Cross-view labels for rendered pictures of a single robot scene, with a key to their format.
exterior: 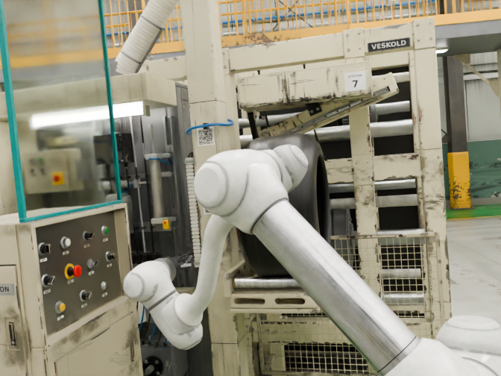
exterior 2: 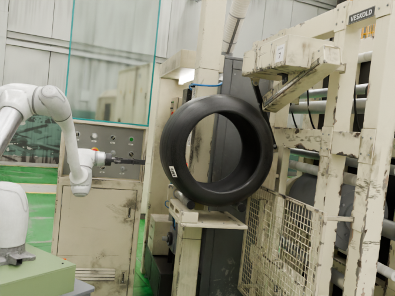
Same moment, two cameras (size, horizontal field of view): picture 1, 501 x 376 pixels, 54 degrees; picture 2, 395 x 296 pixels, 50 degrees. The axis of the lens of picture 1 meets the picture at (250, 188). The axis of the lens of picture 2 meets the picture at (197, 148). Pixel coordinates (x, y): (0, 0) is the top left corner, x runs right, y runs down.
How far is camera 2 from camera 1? 2.27 m
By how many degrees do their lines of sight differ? 60
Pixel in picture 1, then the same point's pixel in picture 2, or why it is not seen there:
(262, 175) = (7, 94)
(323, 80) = (269, 53)
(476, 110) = not seen: outside the picture
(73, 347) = not seen: hidden behind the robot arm
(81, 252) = (107, 144)
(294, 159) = (40, 91)
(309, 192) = (176, 134)
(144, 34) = (228, 23)
